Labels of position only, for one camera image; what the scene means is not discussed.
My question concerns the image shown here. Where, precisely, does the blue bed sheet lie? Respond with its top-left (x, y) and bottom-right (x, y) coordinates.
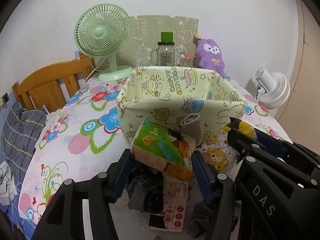
top-left (0, 104), bottom-right (38, 240)

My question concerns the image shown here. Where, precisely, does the pink tissue pack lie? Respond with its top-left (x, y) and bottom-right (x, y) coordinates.
top-left (149, 176), bottom-right (188, 232)

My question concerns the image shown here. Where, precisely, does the glass mason jar mug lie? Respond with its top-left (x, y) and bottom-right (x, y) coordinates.
top-left (150, 42), bottom-right (175, 67)

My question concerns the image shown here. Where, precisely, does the green cartoon cardboard panel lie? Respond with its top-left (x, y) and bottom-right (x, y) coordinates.
top-left (117, 15), bottom-right (199, 67)

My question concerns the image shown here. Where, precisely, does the wall power socket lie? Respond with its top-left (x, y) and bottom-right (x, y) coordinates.
top-left (0, 93), bottom-right (10, 106)

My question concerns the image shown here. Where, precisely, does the beige door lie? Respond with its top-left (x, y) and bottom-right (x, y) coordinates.
top-left (275, 0), bottom-right (319, 154)

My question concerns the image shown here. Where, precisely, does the purple plush bunny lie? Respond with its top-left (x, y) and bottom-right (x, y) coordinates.
top-left (196, 39), bottom-right (225, 77)

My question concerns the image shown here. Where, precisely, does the green orange tissue pack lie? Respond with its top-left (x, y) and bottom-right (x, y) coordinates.
top-left (131, 119), bottom-right (196, 183)

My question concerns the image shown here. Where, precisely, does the wooden bed headboard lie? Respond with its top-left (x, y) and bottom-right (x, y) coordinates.
top-left (12, 53), bottom-right (95, 112)

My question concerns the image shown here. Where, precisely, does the brown cloth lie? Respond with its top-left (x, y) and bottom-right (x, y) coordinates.
top-left (179, 113), bottom-right (202, 145)

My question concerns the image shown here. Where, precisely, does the white crumpled cloth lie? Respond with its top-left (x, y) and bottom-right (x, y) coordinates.
top-left (0, 161), bottom-right (18, 206)

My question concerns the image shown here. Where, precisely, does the white floor fan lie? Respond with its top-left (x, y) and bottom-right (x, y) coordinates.
top-left (254, 68), bottom-right (290, 110)

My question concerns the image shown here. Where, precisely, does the floral tablecloth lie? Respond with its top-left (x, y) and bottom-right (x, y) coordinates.
top-left (18, 77), bottom-right (289, 224)

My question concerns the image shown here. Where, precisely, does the dark grey sock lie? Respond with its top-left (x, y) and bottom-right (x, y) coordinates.
top-left (187, 202), bottom-right (213, 239)

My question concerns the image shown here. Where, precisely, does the green cup on jar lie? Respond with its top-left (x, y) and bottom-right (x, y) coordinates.
top-left (161, 31), bottom-right (174, 43)

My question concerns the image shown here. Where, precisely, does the yellow cartoon fabric storage box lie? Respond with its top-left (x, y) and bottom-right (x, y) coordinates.
top-left (117, 66), bottom-right (247, 142)

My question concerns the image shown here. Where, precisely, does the black plastic bag bundle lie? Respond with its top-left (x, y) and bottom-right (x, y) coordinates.
top-left (125, 166), bottom-right (164, 214)

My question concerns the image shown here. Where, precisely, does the grey plaid pillow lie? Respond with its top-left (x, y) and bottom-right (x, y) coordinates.
top-left (2, 102), bottom-right (47, 184)

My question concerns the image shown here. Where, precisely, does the green desk fan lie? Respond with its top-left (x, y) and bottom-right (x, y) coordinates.
top-left (74, 4), bottom-right (133, 82)

